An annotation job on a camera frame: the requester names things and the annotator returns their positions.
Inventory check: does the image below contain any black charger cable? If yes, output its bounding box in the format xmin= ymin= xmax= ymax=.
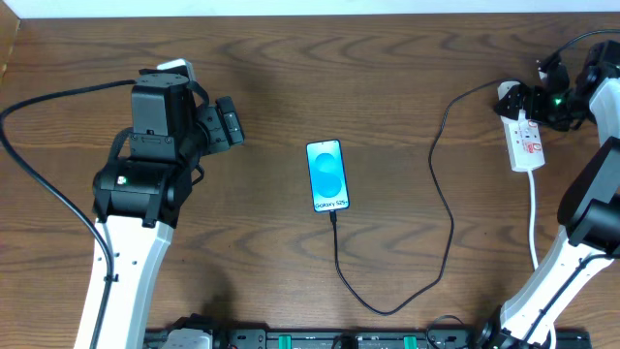
xmin=328 ymin=78 xmax=514 ymax=317

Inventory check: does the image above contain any blue Galaxy smartphone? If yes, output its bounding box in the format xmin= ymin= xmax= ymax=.
xmin=306 ymin=140 xmax=351 ymax=212

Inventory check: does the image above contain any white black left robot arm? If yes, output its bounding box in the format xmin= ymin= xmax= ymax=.
xmin=1 ymin=59 xmax=244 ymax=348

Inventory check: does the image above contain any white power strip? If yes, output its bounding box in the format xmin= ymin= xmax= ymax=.
xmin=500 ymin=111 xmax=545 ymax=173

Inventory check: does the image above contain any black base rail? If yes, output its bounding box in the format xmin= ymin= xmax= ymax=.
xmin=144 ymin=314 xmax=592 ymax=349

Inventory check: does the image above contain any white power strip cord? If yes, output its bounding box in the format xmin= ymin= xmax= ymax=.
xmin=526 ymin=169 xmax=558 ymax=349

